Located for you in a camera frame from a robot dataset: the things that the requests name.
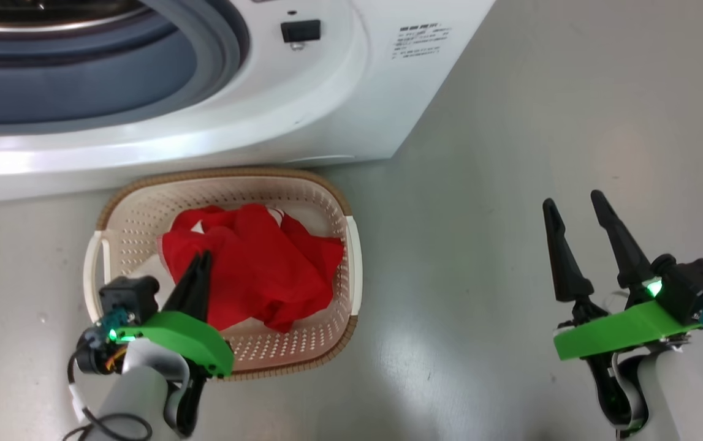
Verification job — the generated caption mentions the red and white shirt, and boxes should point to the red and white shirt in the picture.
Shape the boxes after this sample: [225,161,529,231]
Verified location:
[134,204,346,337]

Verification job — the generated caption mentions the perforated steel washer drum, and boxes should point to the perforated steel washer drum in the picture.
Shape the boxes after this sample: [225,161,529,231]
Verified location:
[0,0,156,34]

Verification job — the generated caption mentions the teal left cable connector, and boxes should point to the teal left cable connector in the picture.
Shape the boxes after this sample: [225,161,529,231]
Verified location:
[101,306,132,336]

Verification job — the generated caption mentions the white front-load washing machine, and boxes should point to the white front-load washing machine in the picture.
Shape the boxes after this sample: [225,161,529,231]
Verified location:
[0,0,498,205]

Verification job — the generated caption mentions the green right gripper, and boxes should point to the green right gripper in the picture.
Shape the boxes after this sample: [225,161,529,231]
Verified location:
[542,190,703,361]

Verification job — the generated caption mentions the cream perforated basket brown rim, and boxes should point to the cream perforated basket brown rim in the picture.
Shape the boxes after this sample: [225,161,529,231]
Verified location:
[83,167,363,380]

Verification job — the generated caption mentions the grey rubber door gasket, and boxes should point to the grey rubber door gasket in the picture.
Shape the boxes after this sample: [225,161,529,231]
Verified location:
[0,0,251,137]

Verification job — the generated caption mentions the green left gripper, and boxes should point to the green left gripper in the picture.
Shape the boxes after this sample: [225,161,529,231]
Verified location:
[115,250,234,437]

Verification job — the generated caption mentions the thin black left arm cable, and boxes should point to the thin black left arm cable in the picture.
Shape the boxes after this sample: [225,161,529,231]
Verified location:
[63,352,153,441]

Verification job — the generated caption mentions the black door lock socket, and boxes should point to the black door lock socket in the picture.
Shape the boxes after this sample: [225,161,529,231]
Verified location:
[281,20,321,45]

